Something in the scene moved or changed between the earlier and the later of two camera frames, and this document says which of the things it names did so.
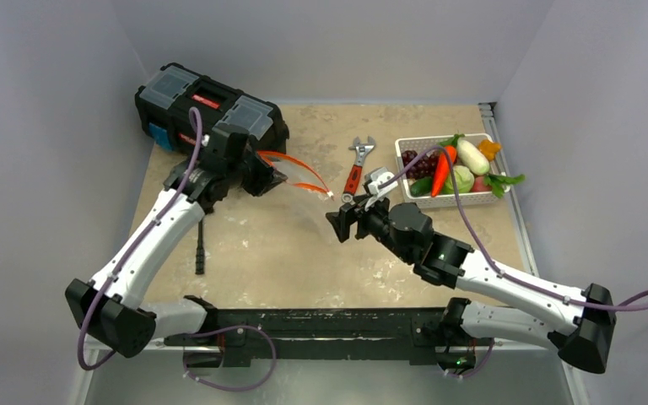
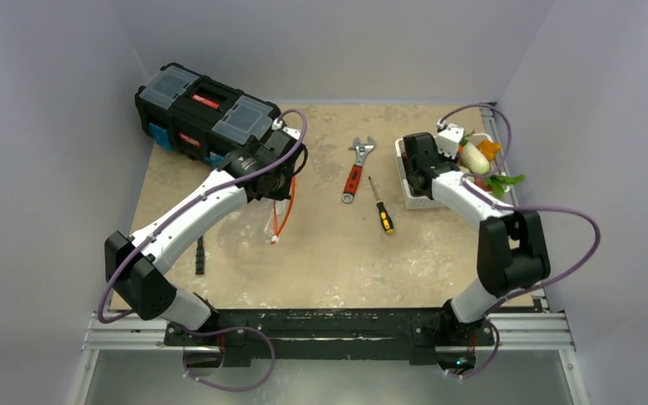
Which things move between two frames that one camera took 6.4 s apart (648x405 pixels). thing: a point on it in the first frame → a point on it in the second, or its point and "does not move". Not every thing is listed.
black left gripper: x=267 y=179 → x=283 y=192
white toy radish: x=472 y=158 does not move
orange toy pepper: x=489 y=148 does not move
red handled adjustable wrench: x=354 y=177 does not move
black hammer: x=200 y=254 does not move
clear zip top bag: x=297 y=173 → x=251 y=234
